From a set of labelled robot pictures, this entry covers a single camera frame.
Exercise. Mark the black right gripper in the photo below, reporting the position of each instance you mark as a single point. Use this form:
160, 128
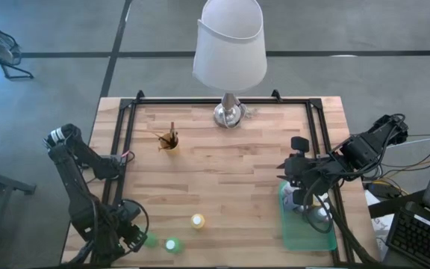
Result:
304, 172

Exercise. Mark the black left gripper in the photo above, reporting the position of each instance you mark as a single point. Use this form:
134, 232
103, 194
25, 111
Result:
123, 231

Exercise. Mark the large green paint bottle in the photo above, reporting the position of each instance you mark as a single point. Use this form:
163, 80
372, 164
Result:
174, 246
151, 240

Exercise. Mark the small pink paint bottle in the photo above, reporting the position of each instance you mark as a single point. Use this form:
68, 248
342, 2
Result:
325, 195

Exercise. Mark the black paintbrush silver ferrule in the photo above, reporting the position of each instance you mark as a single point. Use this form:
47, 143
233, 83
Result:
162, 149

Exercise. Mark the yellow-orange plastic cup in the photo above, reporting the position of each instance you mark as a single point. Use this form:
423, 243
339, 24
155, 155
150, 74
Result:
172, 149

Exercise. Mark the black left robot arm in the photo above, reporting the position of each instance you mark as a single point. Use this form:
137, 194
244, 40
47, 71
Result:
77, 194

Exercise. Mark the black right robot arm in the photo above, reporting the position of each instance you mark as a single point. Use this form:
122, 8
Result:
364, 149

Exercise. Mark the translucent green plastic bin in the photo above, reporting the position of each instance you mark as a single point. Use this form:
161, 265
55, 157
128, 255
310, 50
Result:
304, 239

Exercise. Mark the black power strip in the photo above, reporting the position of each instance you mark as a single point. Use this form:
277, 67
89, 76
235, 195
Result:
384, 190

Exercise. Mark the white printed paper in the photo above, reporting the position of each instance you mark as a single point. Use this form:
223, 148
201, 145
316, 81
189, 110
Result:
381, 224

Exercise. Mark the black computer desk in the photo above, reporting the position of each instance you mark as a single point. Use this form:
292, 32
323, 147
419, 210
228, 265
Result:
392, 205

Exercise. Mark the grey side table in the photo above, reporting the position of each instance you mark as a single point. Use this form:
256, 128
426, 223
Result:
2, 184

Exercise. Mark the black computer keyboard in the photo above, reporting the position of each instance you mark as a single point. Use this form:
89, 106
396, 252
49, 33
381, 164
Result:
420, 239

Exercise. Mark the silver table lamp white shade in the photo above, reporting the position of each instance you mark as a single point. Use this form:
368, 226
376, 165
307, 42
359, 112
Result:
230, 56

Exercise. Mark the black frame clamp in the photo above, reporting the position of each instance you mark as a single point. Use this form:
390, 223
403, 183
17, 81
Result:
275, 95
139, 95

